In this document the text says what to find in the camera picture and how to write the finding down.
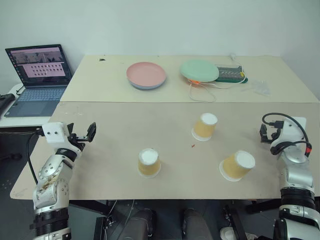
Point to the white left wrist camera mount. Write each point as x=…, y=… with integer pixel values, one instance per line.
x=55, y=132

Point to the pink plate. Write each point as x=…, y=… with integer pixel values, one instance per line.
x=146, y=72

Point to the dark rounded shape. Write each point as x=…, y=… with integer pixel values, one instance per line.
x=141, y=225
x=196, y=223

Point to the light blue plate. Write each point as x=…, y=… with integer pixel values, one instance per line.
x=150, y=86

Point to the yellow paper cup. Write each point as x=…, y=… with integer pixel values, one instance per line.
x=148, y=165
x=205, y=127
x=236, y=166

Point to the open grey laptop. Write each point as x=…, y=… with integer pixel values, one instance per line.
x=37, y=80

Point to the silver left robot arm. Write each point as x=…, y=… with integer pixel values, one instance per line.
x=50, y=180

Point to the mint green plate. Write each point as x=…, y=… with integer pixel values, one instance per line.
x=200, y=71

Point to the small black clip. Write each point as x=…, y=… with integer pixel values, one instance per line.
x=101, y=59

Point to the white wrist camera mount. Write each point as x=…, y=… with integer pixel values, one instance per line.
x=55, y=132
x=292, y=130

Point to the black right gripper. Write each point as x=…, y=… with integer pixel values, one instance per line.
x=272, y=133

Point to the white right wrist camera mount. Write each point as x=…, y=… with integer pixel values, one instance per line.
x=292, y=130

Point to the black device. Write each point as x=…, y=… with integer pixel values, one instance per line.
x=5, y=100

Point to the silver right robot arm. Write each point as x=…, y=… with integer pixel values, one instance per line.
x=298, y=175

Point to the orange object under plate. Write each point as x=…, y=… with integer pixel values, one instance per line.
x=194, y=81

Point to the white object on floor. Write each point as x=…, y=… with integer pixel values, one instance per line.
x=228, y=233

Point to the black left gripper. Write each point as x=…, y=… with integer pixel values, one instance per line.
x=76, y=140

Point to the circuit board tray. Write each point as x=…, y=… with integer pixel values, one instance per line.
x=230, y=73

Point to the clear plastic bag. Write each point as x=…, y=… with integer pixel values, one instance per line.
x=260, y=87

